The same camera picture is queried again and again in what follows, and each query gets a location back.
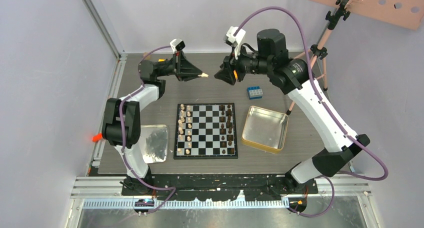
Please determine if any dark chess piece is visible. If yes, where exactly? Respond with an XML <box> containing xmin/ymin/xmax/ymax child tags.
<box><xmin>226</xmin><ymin>116</ymin><xmax>232</xmax><ymax>129</ymax></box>

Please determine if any gold square metal tin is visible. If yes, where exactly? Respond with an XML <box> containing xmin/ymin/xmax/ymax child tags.
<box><xmin>241</xmin><ymin>105</ymin><xmax>289</xmax><ymax>154</ymax></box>

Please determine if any orange block on rail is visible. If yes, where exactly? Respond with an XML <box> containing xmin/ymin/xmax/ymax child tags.
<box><xmin>91</xmin><ymin>133</ymin><xmax>103</xmax><ymax>143</ymax></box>

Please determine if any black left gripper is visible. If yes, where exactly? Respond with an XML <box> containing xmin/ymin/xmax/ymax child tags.
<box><xmin>156</xmin><ymin>51</ymin><xmax>204</xmax><ymax>82</ymax></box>

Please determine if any blue and grey lego block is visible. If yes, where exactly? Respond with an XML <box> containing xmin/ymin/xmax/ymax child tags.
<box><xmin>246</xmin><ymin>86</ymin><xmax>263</xmax><ymax>100</ymax></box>

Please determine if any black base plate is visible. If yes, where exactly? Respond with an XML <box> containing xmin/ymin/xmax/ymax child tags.
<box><xmin>120</xmin><ymin>174</ymin><xmax>318</xmax><ymax>202</ymax></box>

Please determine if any silver tin lid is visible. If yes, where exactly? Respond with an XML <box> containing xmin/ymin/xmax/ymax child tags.
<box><xmin>139</xmin><ymin>124</ymin><xmax>169</xmax><ymax>164</ymax></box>

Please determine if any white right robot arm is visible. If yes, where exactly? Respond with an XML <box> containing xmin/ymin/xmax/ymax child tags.
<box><xmin>214</xmin><ymin>26</ymin><xmax>370</xmax><ymax>193</ymax></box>

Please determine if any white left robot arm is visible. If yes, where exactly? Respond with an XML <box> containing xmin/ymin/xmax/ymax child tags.
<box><xmin>101</xmin><ymin>38</ymin><xmax>208</xmax><ymax>195</ymax></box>

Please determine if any pink tripod stand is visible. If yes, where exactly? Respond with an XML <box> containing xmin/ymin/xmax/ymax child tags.
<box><xmin>286</xmin><ymin>21</ymin><xmax>332</xmax><ymax>115</ymax></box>

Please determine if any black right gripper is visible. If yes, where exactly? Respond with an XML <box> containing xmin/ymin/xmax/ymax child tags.
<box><xmin>214</xmin><ymin>43</ymin><xmax>272</xmax><ymax>86</ymax></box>

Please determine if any black and white chessboard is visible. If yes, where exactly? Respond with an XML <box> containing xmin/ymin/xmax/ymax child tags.
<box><xmin>173</xmin><ymin>102</ymin><xmax>239</xmax><ymax>160</ymax></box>

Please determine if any pink perforated board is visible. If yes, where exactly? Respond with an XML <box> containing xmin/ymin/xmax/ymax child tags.
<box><xmin>309</xmin><ymin>0</ymin><xmax>424</xmax><ymax>30</ymax></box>

